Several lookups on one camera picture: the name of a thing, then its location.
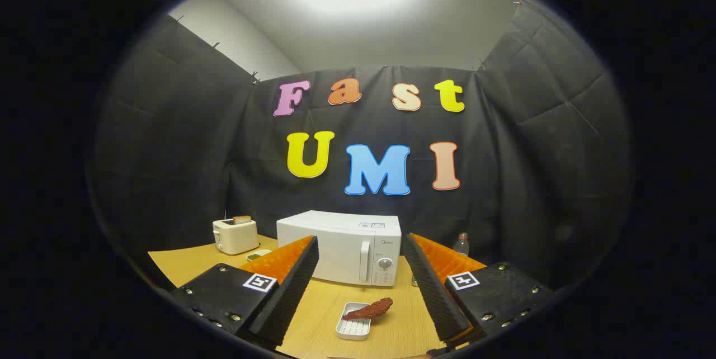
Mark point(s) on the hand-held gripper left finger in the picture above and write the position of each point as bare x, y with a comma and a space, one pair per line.
291, 292

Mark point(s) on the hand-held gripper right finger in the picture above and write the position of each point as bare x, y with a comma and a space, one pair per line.
433, 292

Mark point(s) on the brown grilled meat piece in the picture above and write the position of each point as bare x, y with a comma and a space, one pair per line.
372, 308

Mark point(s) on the white toaster oven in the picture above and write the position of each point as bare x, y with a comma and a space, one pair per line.
335, 241

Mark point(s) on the cream bread toaster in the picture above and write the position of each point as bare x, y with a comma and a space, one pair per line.
235, 237

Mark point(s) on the white divided spice dish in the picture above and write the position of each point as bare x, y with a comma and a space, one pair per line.
257, 255

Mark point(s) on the clear plastic water bottle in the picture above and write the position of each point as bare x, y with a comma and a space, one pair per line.
461, 246

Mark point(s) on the white ribbed tray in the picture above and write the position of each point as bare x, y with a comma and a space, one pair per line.
352, 330

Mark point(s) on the toasted bread slice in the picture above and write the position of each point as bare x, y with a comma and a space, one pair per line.
242, 219

